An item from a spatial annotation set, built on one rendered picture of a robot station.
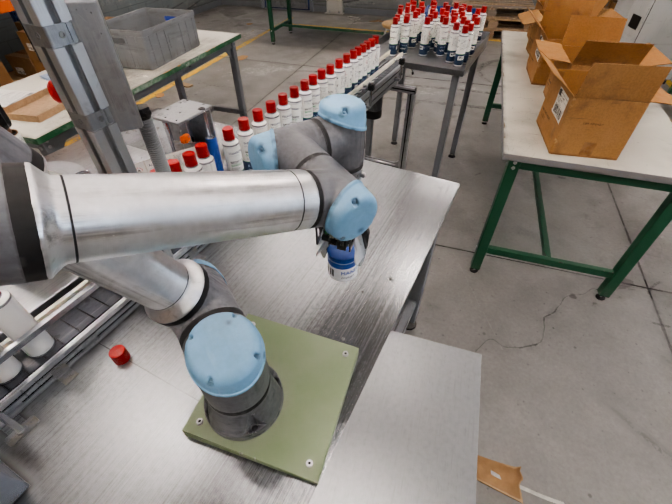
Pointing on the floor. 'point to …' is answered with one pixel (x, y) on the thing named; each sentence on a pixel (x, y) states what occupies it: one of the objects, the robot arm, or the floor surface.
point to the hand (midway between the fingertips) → (343, 255)
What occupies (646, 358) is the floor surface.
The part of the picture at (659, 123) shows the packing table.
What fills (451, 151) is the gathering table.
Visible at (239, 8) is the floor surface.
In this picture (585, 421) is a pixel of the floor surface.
